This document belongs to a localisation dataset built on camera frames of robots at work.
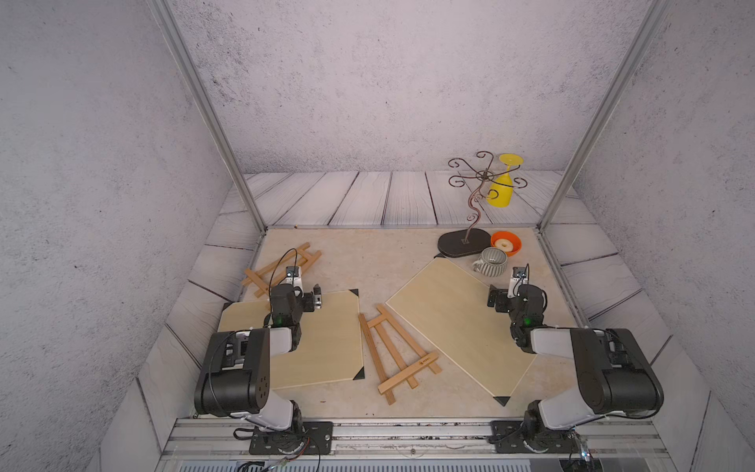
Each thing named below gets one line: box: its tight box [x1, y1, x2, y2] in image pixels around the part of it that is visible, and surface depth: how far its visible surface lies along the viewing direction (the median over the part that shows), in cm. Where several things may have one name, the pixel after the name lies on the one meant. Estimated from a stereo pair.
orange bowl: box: [490, 231, 523, 258], surface depth 113 cm
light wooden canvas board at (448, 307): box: [385, 257, 537, 397], surface depth 95 cm
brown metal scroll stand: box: [437, 150, 528, 258], surface depth 113 cm
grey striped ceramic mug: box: [471, 246, 509, 278], surface depth 104 cm
